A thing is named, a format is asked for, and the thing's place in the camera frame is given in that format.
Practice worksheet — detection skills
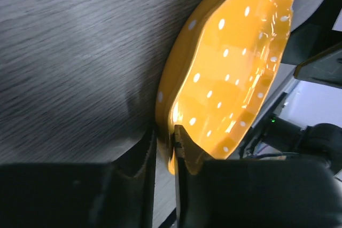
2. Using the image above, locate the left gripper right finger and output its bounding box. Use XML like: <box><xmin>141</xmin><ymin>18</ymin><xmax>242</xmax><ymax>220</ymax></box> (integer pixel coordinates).
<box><xmin>174</xmin><ymin>125</ymin><xmax>341</xmax><ymax>227</ymax></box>

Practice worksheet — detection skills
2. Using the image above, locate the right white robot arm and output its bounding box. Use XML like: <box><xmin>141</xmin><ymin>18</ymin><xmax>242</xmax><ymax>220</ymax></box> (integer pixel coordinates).
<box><xmin>238</xmin><ymin>0</ymin><xmax>341</xmax><ymax>175</ymax></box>

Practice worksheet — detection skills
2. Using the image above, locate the orange dotted plate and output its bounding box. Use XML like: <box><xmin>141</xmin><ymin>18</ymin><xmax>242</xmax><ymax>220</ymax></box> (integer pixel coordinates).
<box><xmin>155</xmin><ymin>0</ymin><xmax>294</xmax><ymax>173</ymax></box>

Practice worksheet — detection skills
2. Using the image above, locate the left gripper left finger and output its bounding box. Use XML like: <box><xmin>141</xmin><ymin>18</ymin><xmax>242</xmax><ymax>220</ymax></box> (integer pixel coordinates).
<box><xmin>1</xmin><ymin>129</ymin><xmax>157</xmax><ymax>227</ymax></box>

